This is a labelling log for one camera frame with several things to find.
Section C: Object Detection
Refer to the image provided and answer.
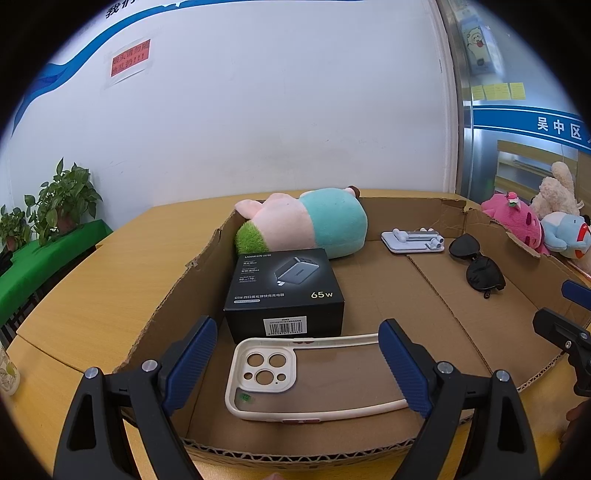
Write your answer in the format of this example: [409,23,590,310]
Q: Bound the white folding phone stand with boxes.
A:
[381,227,446,254]

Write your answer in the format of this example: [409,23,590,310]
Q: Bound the blue wave wall decal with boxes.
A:
[11,0,296,132]

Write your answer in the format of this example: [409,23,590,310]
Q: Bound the white phone case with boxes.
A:
[225,333,409,423]

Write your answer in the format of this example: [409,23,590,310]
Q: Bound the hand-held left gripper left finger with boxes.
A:
[53,315,219,480]

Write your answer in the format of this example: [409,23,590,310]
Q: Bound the pink plush bear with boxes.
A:
[480,191,552,257]

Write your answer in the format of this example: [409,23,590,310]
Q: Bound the metal door frame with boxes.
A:
[436,0,476,199]

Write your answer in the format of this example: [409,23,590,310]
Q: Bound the small potted green plant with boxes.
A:
[0,205,33,252]

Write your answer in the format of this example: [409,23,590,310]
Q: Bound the beige plush toy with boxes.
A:
[530,161,583,217]

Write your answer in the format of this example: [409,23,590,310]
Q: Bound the clear drink bottle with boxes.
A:
[0,346,21,395]

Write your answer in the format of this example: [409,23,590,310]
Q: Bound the blue and white plush toy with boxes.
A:
[540,211,591,271]

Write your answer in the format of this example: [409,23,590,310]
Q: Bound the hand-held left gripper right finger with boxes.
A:
[378,318,542,480]

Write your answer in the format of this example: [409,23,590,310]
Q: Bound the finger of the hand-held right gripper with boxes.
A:
[532,308,591,358]
[561,279,591,311]

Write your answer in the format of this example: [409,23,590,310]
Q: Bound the cartoon door sticker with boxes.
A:
[462,21,497,75]

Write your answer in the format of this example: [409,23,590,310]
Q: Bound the green table cloth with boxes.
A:
[0,219,114,328]

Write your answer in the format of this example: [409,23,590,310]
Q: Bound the person's right hand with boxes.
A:
[564,401,591,441]

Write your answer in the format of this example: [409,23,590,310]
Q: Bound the black charger box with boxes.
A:
[223,248,345,344]

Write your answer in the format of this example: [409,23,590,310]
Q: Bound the brown cardboard box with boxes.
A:
[112,196,591,462]

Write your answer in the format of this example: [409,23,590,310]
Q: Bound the red wall notice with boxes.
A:
[102,37,153,88]

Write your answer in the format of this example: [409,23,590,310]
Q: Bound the black sunglasses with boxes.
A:
[449,233,506,298]

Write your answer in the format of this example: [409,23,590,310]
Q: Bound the large potted green plant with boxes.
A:
[25,158,103,245]

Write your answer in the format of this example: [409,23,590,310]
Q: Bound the blue door banner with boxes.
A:
[473,105,591,151]

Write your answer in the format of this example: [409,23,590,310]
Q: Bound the pink and teal plush pig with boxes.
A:
[234,185,369,259]

